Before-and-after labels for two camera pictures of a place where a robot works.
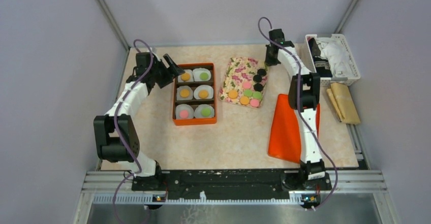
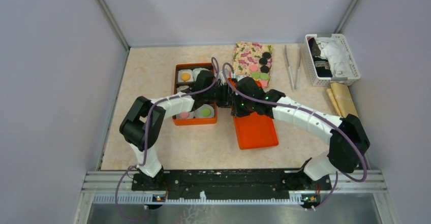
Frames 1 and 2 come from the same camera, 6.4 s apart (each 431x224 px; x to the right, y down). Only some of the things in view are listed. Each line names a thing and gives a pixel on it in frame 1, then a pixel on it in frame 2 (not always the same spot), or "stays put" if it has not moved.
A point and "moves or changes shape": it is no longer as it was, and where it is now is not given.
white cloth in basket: x=335 y=52 stays put
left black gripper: x=171 y=71 -> x=225 y=90
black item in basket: x=320 y=63 stays put
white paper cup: x=186 y=77 stays put
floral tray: x=244 y=82 moves or changes shape
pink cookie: x=184 y=114 stays put
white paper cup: x=201 y=74 stays put
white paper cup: x=204 y=111 stays put
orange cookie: x=185 y=76 stays put
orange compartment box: x=194 y=95 stays put
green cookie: x=206 y=112 stays put
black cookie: x=257 y=78 -> x=263 y=61
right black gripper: x=269 y=62 -> x=236 y=112
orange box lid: x=285 y=133 -> x=255 y=130
